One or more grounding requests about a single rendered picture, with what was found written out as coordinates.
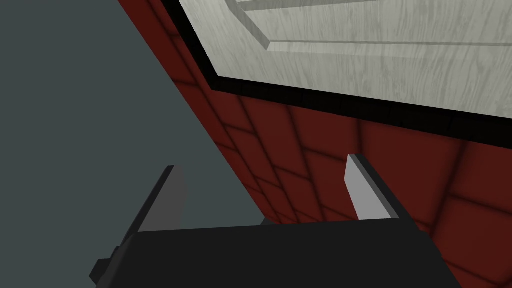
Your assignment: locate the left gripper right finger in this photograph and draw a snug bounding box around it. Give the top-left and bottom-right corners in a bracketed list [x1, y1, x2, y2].
[343, 153, 415, 222]

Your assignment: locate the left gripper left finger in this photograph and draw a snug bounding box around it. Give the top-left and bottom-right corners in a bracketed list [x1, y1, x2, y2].
[119, 164, 189, 247]

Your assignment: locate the pale grey wooden door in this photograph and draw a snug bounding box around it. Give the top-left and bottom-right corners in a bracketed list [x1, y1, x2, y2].
[175, 0, 512, 120]

